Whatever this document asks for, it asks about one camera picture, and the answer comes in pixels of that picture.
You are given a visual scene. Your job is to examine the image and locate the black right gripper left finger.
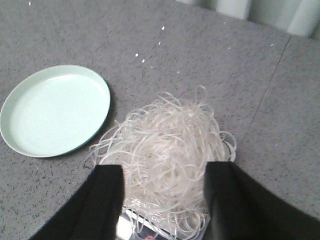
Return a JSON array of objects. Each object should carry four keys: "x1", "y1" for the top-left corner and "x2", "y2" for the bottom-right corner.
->
[{"x1": 31, "y1": 165, "x2": 125, "y2": 240}]

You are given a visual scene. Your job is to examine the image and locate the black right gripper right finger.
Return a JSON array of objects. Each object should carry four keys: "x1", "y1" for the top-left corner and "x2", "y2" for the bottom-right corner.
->
[{"x1": 204, "y1": 161, "x2": 320, "y2": 240}]

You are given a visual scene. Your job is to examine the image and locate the white vermicelli noodle bundle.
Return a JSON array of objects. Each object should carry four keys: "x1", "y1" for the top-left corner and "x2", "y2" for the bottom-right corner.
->
[{"x1": 88, "y1": 85, "x2": 237, "y2": 230}]

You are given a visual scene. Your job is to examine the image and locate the silver digital kitchen scale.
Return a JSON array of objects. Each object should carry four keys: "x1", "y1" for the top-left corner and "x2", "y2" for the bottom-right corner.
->
[{"x1": 115, "y1": 209, "x2": 211, "y2": 240}]

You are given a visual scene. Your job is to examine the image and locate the light green round plate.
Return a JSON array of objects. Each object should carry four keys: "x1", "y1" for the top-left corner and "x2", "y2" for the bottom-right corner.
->
[{"x1": 0, "y1": 65, "x2": 111, "y2": 158}]

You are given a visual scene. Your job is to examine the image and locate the white pleated curtain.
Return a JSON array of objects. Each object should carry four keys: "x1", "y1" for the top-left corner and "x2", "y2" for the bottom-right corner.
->
[{"x1": 181, "y1": 0, "x2": 320, "y2": 40}]

